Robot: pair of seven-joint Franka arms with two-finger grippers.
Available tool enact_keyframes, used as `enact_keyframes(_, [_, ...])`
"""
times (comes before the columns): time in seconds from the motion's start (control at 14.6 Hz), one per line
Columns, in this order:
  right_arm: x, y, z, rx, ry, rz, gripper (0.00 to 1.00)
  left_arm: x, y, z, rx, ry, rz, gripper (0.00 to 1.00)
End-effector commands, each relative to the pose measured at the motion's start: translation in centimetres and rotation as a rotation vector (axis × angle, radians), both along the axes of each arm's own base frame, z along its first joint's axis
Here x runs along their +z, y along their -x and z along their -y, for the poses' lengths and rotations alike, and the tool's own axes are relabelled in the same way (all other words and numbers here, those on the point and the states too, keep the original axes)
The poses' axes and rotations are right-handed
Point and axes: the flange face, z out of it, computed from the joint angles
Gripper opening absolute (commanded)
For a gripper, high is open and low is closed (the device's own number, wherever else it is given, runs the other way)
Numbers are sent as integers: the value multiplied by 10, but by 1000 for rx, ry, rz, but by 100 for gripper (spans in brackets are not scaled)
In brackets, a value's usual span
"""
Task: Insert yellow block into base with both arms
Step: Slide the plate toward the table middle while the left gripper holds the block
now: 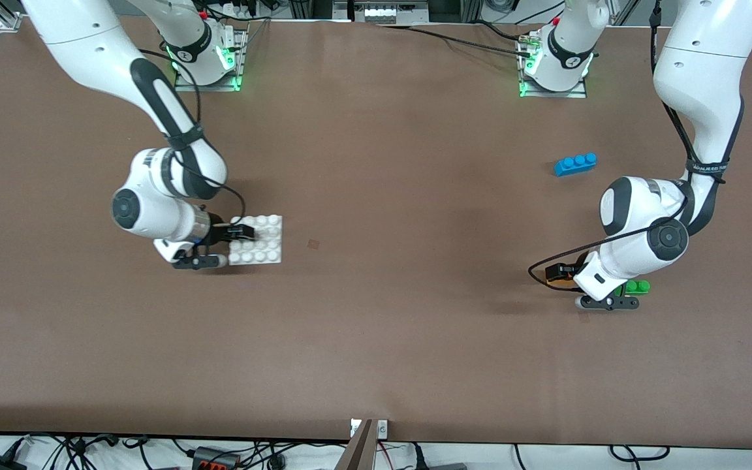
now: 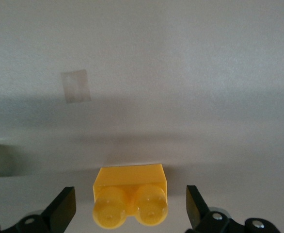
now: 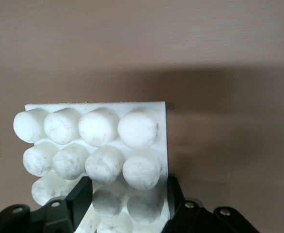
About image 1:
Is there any white studded base plate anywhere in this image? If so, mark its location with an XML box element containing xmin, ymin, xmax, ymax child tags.
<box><xmin>227</xmin><ymin>213</ymin><xmax>284</xmax><ymax>266</ymax></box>

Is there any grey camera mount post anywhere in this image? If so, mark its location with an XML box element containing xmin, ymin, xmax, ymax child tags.
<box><xmin>335</xmin><ymin>419</ymin><xmax>377</xmax><ymax>470</ymax></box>

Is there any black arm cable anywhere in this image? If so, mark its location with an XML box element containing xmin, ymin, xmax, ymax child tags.
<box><xmin>527</xmin><ymin>0</ymin><xmax>700</xmax><ymax>292</ymax></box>
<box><xmin>138</xmin><ymin>47</ymin><xmax>247</xmax><ymax>216</ymax></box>

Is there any long black table cable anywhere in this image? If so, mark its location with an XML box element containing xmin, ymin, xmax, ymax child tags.
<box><xmin>376</xmin><ymin>24</ymin><xmax>537</xmax><ymax>57</ymax></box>

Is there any white power strip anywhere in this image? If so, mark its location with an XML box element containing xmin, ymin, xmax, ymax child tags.
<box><xmin>352</xmin><ymin>0</ymin><xmax>431</xmax><ymax>25</ymax></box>

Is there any short black table cable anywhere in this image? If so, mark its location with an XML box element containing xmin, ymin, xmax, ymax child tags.
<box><xmin>477</xmin><ymin>21</ymin><xmax>528</xmax><ymax>42</ymax></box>

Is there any black orange power adapter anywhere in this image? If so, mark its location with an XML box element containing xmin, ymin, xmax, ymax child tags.
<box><xmin>191</xmin><ymin>446</ymin><xmax>242</xmax><ymax>470</ymax></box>

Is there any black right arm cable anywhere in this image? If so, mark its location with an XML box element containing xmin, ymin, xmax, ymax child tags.
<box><xmin>138</xmin><ymin>47</ymin><xmax>247</xmax><ymax>216</ymax></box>

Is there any looped black floor cable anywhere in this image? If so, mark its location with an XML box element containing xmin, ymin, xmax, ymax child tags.
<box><xmin>609</xmin><ymin>445</ymin><xmax>671</xmax><ymax>462</ymax></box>

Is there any white post clamp bracket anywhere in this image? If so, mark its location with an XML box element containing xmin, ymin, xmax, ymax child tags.
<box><xmin>350</xmin><ymin>419</ymin><xmax>389</xmax><ymax>438</ymax></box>

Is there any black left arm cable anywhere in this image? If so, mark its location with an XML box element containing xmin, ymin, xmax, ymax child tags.
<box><xmin>527</xmin><ymin>0</ymin><xmax>700</xmax><ymax>292</ymax></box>

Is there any blue three-stud block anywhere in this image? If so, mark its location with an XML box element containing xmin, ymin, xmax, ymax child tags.
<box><xmin>553</xmin><ymin>152</ymin><xmax>599</xmax><ymax>178</ymax></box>

